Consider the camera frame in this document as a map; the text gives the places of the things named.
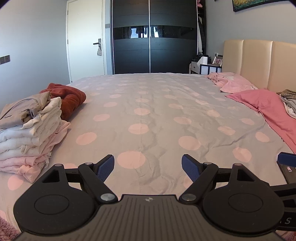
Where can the deep pink pillow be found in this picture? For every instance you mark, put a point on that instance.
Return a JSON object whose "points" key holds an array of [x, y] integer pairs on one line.
{"points": [[270, 109]]}

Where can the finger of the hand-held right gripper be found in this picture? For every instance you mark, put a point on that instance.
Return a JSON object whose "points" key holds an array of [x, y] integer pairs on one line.
{"points": [[284, 188], [288, 157]]}

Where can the grey pink-dotted bed cover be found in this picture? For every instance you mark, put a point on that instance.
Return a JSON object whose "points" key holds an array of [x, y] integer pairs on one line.
{"points": [[150, 104]]}

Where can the black smartphone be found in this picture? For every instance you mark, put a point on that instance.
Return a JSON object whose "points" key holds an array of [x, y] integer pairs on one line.
{"points": [[286, 173]]}

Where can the framed wall painting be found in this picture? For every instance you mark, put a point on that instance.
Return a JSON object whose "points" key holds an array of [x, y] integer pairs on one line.
{"points": [[249, 3]]}

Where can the light pink pillow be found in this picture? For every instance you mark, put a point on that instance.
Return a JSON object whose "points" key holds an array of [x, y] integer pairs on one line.
{"points": [[235, 84]]}

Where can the hanging clothes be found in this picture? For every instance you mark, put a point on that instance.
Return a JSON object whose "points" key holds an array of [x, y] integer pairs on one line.
{"points": [[201, 30]]}

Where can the beige padded headboard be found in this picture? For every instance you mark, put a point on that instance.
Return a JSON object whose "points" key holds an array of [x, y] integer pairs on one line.
{"points": [[254, 60]]}

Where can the grey wall switch panel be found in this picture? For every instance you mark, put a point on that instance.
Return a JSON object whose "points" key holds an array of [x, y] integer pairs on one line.
{"points": [[5, 59]]}

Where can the white door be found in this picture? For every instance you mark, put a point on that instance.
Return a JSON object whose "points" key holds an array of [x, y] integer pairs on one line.
{"points": [[83, 58]]}

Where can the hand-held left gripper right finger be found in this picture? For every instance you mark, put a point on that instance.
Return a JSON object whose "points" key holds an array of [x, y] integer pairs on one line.
{"points": [[189, 167]]}

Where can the purple fleece robe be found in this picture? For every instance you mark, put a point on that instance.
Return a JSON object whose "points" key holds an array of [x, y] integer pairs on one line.
{"points": [[5, 226]]}

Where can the cream pink folded garment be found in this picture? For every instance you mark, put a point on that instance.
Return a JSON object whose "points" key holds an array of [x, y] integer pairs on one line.
{"points": [[27, 139]]}

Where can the dark sliding-door wardrobe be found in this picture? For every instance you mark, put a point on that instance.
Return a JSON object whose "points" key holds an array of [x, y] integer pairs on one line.
{"points": [[161, 55]]}

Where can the white tissue box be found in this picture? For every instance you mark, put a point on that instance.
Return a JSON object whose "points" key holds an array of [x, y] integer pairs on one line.
{"points": [[203, 60]]}

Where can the pile of unfolded clothes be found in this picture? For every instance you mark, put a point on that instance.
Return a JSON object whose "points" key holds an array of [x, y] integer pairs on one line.
{"points": [[289, 102]]}

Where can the photo frame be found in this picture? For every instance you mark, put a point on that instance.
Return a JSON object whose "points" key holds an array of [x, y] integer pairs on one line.
{"points": [[217, 61]]}

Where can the rust red fleece cloth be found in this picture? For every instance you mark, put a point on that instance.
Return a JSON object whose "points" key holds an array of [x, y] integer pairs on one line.
{"points": [[71, 99]]}

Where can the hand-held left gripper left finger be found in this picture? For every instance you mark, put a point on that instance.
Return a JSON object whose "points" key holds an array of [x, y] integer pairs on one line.
{"points": [[106, 167]]}

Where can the white nightstand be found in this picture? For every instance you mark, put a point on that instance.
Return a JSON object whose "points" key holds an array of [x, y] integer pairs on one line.
{"points": [[208, 69]]}

